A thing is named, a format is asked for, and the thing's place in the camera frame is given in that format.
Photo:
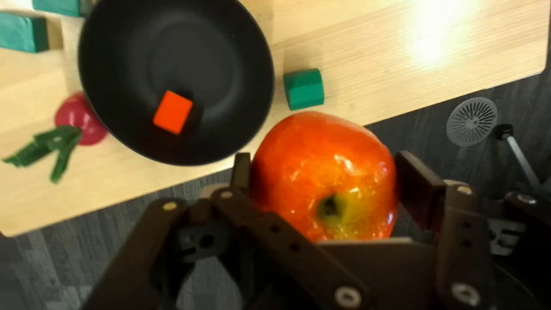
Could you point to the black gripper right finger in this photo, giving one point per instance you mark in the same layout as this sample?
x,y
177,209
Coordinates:
x,y
420,190

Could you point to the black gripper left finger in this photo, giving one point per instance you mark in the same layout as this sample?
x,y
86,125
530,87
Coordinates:
x,y
239,178

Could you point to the red apple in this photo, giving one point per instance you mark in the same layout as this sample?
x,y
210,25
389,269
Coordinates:
x,y
327,178

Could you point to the small orange wooden cube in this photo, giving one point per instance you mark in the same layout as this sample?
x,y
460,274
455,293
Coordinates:
x,y
172,113

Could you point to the green octagonal wooden block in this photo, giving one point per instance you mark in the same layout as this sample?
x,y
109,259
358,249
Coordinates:
x,y
303,88

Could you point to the red toy radish green leaves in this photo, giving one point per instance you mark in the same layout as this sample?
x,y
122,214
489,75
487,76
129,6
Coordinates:
x,y
74,125

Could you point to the teal wooden cube block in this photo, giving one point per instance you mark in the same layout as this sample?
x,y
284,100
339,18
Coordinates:
x,y
64,7

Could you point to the teal wooden rectangular block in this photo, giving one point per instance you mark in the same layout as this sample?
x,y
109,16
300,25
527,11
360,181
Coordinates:
x,y
23,33

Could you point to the black bowl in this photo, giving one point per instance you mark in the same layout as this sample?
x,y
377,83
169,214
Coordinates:
x,y
208,51

